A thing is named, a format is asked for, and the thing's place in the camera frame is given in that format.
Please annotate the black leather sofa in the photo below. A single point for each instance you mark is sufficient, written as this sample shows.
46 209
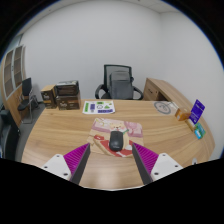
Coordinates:
8 136

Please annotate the wooden side cabinet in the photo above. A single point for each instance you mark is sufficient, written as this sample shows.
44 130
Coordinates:
160 89

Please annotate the teal card pack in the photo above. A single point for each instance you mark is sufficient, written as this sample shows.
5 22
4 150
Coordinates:
199 131

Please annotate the small brown cardboard box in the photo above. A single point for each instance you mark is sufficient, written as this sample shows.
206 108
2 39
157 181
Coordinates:
48 97

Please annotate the white sticker sheet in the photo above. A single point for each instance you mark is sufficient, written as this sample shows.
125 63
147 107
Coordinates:
98 107

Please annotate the cartoon print mouse pad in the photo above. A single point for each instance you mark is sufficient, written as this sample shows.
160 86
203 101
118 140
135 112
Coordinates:
100 133

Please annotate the dark brown cardboard box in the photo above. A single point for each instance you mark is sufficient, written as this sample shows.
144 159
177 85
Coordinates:
66 88

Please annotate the purple card stand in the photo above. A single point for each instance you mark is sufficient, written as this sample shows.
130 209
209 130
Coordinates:
197 111

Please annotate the round grey disc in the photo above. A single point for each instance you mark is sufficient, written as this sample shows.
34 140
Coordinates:
163 107

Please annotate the wooden shelf unit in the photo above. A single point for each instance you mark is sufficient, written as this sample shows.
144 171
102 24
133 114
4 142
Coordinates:
11 96

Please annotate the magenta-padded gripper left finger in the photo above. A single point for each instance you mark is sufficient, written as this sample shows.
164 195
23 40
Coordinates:
61 164

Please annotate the black mesh office chair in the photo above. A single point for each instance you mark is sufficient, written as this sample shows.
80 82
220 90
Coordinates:
106 75

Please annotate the small orange box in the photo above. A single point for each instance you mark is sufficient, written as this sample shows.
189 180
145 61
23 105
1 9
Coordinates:
182 115

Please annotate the black computer mouse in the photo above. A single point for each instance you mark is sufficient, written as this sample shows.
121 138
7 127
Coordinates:
116 141

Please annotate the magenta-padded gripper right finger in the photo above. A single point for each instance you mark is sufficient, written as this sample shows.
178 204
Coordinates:
162 164

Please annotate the black visitor chair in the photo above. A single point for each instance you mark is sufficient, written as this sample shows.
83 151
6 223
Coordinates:
26 88

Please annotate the grey backpack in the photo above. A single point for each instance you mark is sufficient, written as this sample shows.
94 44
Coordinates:
121 86

